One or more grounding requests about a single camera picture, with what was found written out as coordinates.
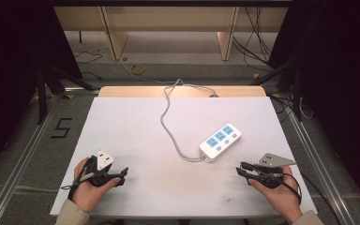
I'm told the thin black floor cable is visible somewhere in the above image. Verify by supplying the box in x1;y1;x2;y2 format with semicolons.
73;49;104;81

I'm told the right hand-held gripper black cable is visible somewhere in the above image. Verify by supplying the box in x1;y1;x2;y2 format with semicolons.
275;171;342;225

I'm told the person's right hand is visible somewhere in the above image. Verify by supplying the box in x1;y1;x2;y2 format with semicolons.
247;166;304;224

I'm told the black metal stand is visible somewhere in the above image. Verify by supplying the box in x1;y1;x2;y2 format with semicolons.
37;66;97;126
250;58;305;122

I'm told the white power strip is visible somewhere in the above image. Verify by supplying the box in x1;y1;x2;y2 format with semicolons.
198;123;243;163

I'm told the grey power strip cable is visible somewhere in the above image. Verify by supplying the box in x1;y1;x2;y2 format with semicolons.
159;78;219;164

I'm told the person's left hand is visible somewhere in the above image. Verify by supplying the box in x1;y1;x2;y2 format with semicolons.
70;157;123;215

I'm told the white table mat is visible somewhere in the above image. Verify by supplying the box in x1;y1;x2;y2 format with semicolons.
49;96;319;219

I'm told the metal floor rail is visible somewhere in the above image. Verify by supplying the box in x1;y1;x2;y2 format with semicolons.
0;88;99;225
285;107;359;225

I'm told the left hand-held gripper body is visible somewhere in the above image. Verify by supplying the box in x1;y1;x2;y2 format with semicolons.
84;150;122;188

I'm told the left hand-held gripper black cable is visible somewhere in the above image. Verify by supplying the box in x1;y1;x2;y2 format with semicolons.
60;156;97;202

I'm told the dark curtain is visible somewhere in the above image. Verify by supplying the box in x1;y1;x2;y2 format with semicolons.
267;0;360;218
0;0;83;182

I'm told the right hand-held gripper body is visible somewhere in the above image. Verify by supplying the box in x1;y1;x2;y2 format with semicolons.
252;152;297;189

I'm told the hand-held gripper black cable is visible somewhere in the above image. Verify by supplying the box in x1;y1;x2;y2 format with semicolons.
275;171;342;225
60;156;97;202

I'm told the bundle of black floor cables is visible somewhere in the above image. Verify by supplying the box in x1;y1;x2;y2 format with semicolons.
232;7;283;68

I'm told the beige wooden bench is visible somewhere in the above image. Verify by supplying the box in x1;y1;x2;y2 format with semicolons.
53;6;290;62

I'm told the yellow tape roll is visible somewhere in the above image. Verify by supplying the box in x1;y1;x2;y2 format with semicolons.
128;63;145;76

